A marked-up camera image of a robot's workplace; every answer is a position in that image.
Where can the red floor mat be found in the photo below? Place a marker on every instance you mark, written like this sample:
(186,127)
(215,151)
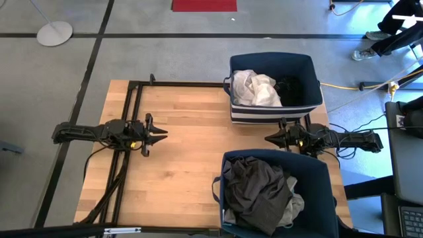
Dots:
(205,5)

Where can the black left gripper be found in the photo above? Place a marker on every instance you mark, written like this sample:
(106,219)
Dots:
(138,134)

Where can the grey floor object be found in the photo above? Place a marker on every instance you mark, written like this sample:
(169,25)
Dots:
(10,147)

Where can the office chair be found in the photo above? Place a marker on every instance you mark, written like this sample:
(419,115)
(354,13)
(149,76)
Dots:
(406,17)

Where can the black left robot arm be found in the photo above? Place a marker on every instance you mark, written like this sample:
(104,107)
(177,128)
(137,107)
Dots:
(82,132)

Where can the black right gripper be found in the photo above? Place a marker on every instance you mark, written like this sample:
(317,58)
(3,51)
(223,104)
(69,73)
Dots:
(293,137)

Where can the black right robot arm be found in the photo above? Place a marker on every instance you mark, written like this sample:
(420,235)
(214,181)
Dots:
(350,140)

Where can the light grey garment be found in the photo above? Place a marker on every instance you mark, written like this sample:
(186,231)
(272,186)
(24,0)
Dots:
(297,205)

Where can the black garment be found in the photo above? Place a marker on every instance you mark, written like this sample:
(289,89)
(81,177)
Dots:
(291,92)

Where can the grey round-base floor stand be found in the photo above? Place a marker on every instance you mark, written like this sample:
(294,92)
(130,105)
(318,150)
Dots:
(54,34)

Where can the person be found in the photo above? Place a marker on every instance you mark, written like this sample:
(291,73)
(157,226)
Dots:
(400,39)

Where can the dark grey garment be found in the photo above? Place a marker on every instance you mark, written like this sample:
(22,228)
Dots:
(254,191)

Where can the black rail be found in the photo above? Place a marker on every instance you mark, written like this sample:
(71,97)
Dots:
(49,231)

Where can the plain navy fabric bin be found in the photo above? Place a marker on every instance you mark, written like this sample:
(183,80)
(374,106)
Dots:
(317,185)

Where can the black floor bar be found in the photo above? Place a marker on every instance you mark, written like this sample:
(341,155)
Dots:
(376,84)

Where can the grey desk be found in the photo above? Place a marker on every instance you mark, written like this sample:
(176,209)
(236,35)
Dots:
(406,165)

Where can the black beam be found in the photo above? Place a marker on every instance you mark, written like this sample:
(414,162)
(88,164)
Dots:
(367,188)

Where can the navy white-striped fabric bin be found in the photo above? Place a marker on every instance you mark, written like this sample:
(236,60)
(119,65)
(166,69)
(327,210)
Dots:
(281,63)

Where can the small white collared garment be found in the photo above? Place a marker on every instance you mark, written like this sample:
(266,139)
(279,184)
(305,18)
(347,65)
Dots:
(243,86)

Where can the black metal table frame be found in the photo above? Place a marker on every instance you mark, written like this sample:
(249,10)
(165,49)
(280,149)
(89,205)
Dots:
(181,84)

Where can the silver bracket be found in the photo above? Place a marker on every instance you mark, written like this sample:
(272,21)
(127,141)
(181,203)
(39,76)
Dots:
(122,230)

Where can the black bag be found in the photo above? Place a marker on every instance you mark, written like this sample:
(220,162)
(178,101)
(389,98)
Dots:
(414,122)

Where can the black laptop keyboard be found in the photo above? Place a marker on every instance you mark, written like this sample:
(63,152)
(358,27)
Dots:
(411,221)

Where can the white and yellow plug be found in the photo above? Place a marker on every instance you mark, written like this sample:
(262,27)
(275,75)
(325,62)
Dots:
(392,87)

